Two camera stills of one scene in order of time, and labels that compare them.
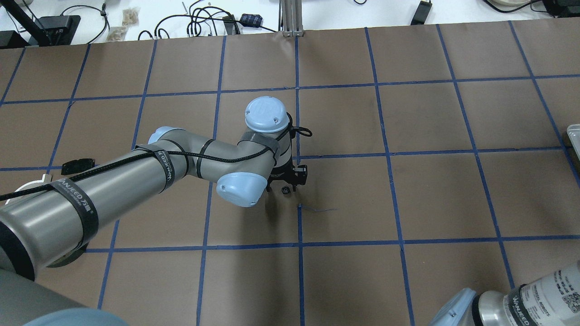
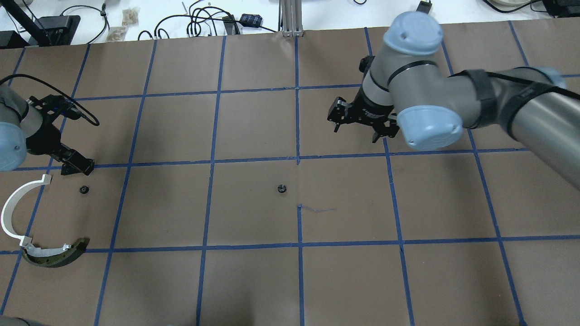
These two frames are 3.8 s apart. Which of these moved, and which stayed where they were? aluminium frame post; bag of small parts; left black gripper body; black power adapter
Moved: left black gripper body
Stayed: aluminium frame post; black power adapter; bag of small parts
